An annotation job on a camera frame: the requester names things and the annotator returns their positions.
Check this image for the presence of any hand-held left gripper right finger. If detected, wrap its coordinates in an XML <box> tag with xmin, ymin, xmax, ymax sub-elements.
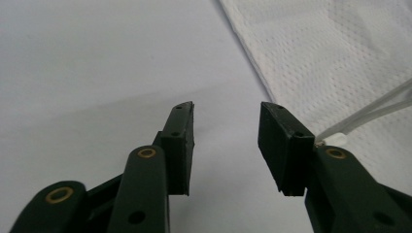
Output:
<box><xmin>257</xmin><ymin>101</ymin><xmax>412</xmax><ymax>233</ymax></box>

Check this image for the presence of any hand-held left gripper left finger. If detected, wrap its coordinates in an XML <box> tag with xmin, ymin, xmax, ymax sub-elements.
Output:
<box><xmin>107</xmin><ymin>100</ymin><xmax>196</xmax><ymax>233</ymax></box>

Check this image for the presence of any white perforated cloth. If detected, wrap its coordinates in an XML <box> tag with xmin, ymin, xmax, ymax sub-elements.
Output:
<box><xmin>219</xmin><ymin>0</ymin><xmax>412</xmax><ymax>197</ymax></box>

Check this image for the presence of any white cable tie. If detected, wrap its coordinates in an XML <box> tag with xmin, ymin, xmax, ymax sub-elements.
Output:
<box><xmin>314</xmin><ymin>78</ymin><xmax>412</xmax><ymax>148</ymax></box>

